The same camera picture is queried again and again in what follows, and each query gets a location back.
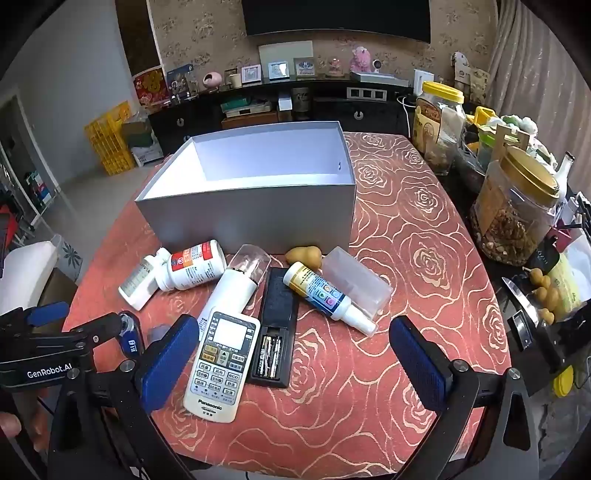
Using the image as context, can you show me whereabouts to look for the tan gourd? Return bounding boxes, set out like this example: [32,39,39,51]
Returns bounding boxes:
[285,246,322,268]

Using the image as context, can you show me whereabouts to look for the white spray bottle clear cap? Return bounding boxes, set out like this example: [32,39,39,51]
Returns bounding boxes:
[198,244,271,342]

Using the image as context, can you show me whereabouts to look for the clear plastic case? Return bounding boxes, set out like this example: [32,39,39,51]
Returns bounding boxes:
[322,246,393,317]

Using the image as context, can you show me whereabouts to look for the blue correction tape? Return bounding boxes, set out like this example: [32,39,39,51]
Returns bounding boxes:
[117,311,143,356]

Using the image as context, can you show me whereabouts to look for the beige curtain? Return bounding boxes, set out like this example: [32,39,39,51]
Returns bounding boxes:
[485,0,591,185]

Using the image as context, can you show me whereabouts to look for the black television cabinet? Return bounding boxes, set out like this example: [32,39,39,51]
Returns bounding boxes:
[148,76,416,158]

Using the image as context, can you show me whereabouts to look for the yellow blue label spray bottle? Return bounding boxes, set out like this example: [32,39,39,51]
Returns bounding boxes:
[283,261,377,336]

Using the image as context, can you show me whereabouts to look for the black silver appliance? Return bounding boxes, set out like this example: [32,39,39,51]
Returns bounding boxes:
[502,274,573,374]

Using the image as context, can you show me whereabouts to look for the green cardboard box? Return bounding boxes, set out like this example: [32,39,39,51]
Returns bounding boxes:
[122,121,155,148]

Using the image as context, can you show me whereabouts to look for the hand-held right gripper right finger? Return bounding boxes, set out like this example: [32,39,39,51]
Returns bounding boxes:
[389,316,541,480]

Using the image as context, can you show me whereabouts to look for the white red-label pill bottle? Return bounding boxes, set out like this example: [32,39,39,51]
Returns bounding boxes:
[156,239,227,291]

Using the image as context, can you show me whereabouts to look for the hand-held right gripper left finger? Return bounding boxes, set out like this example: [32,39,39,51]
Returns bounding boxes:
[48,315,200,480]

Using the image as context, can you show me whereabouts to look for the small white bottle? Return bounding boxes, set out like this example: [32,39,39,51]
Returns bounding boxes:
[119,248,171,311]

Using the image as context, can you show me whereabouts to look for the grey cardboard box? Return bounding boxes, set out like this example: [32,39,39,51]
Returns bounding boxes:
[134,121,357,256]

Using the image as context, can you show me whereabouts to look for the black gold battery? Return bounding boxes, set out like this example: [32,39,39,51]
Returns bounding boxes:
[255,335,271,379]
[269,336,283,380]

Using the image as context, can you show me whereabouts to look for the beige board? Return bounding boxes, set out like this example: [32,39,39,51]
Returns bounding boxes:
[259,41,315,77]

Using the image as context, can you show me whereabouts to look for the white floral bin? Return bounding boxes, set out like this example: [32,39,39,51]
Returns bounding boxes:
[51,234,82,280]

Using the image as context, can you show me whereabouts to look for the white plastic crate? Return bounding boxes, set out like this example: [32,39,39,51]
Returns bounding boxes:
[131,143,163,166]

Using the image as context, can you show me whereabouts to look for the clear jar yellow lid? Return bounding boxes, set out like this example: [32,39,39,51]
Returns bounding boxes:
[412,82,465,174]

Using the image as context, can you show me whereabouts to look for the yellow plastic crate stack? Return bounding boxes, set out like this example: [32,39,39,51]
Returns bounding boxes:
[84,100,139,176]

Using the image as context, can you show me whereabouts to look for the red gold gift box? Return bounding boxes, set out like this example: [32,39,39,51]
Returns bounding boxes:
[134,69,168,109]

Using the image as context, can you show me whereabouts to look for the clear jar gold lid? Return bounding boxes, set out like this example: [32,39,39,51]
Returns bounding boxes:
[471,147,560,266]

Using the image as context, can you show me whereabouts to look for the black television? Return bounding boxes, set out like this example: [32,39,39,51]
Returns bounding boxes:
[241,0,432,44]

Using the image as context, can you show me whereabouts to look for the white air conditioner remote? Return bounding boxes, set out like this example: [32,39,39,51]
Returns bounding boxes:
[183,310,262,423]

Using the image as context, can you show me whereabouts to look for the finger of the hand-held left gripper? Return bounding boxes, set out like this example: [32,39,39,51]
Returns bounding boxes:
[60,312,122,354]
[0,301,70,329]

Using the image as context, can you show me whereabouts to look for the grey set-top box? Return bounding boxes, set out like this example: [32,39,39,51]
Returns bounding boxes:
[349,71,410,88]

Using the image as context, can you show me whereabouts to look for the black remote control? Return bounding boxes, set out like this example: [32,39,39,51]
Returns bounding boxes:
[246,267,297,387]

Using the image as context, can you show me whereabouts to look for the pink plush toy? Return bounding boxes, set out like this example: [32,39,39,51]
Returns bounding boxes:
[349,46,372,73]

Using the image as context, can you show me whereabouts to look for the person's left hand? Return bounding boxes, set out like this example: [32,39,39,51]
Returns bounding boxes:
[0,406,51,455]

